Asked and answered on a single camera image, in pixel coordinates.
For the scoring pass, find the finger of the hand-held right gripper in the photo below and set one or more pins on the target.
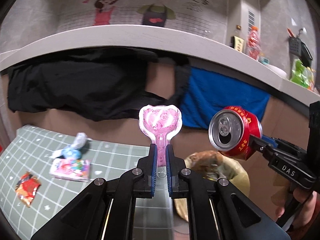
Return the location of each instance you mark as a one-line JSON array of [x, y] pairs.
[[272, 142], [260, 147]]

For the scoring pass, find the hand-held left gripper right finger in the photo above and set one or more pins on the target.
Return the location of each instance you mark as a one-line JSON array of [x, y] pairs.
[[170, 166]]

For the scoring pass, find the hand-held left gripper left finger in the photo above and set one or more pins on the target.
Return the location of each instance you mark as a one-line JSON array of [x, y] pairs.
[[153, 166]]

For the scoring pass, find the red drink can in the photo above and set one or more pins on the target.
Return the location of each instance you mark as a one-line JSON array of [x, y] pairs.
[[247, 130]]

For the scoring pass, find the yellow plastic bin bag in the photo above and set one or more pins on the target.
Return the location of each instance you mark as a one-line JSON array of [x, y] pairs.
[[240, 180]]

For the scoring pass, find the pink heart-shaped plastic wrapper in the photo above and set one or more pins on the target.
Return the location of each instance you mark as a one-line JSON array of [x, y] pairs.
[[160, 121]]

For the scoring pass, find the person's right hand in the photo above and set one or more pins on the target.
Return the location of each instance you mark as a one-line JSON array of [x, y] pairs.
[[308, 205]]

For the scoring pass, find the brown crumpled waste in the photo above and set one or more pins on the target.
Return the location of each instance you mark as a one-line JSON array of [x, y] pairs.
[[205, 160]]

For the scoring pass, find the blue towel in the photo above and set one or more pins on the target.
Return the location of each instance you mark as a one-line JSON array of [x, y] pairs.
[[220, 95]]

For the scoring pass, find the white bowl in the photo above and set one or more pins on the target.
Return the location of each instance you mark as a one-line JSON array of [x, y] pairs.
[[276, 71]]

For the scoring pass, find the green plastic bag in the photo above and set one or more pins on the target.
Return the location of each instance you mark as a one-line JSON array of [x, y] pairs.
[[301, 76]]

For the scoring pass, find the small teal cup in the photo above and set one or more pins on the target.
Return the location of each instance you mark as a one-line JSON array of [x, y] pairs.
[[264, 60]]

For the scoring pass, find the pink colourful packet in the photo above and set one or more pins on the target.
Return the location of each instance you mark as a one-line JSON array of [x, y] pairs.
[[71, 168]]

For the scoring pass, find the white and blue crumpled wrapper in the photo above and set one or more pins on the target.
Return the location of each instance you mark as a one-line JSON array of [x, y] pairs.
[[72, 147]]

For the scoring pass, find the black utensil holder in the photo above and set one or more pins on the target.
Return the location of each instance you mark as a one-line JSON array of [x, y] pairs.
[[298, 48]]

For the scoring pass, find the red plastic bottle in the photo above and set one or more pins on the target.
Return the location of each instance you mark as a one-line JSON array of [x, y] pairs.
[[253, 43]]

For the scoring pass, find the black cloth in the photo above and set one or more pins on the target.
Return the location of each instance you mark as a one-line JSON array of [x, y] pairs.
[[75, 85]]

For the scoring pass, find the green checked tablecloth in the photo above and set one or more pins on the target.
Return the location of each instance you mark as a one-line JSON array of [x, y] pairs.
[[37, 155]]

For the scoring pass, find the small red orange wrapper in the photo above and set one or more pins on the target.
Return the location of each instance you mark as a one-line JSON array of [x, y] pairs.
[[27, 187]]

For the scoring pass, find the grey stone counter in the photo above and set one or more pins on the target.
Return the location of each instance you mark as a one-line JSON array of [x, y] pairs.
[[125, 36]]

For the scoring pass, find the cartoon wall poster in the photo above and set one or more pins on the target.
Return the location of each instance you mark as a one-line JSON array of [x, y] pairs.
[[130, 12]]

